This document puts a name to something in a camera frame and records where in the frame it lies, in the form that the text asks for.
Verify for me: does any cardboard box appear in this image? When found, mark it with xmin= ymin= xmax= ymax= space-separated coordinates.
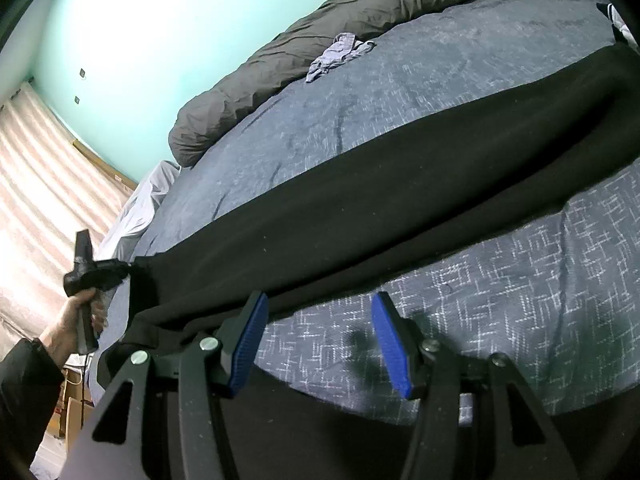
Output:
xmin=47 ymin=365 xmax=96 ymax=441

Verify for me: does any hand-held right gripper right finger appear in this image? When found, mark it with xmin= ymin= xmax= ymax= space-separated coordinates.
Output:
xmin=371 ymin=291 xmax=581 ymax=480

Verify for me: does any black fleece garment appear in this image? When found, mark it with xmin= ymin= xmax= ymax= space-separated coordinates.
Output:
xmin=95 ymin=40 xmax=640 ymax=396

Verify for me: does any pink curtain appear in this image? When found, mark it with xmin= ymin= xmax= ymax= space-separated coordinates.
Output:
xmin=0 ymin=82 xmax=133 ymax=361

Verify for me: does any small lilac cloth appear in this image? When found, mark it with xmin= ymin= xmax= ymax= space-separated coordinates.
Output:
xmin=305 ymin=32 xmax=377 ymax=83

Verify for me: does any light grey pillow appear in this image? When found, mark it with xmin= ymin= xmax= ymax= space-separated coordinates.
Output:
xmin=95 ymin=160 xmax=181 ymax=261

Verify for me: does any person's left forearm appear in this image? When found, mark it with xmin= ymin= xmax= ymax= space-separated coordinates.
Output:
xmin=0 ymin=337 xmax=68 ymax=478

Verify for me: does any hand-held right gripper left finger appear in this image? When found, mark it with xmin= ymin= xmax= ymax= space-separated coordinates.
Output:
xmin=60 ymin=290 xmax=271 ymax=480

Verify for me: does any white garment with black trim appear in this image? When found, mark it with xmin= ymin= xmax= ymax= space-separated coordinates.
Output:
xmin=595 ymin=1 xmax=640 ymax=51

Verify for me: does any dark grey rolled duvet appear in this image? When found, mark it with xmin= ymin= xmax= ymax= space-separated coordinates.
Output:
xmin=168 ymin=0 xmax=551 ymax=168

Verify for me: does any person's left hand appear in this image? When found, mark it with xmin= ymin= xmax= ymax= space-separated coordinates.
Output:
xmin=39 ymin=287 xmax=108 ymax=367

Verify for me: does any wooden frame strip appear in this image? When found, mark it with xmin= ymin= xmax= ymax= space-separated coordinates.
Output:
xmin=72 ymin=137 xmax=138 ymax=191

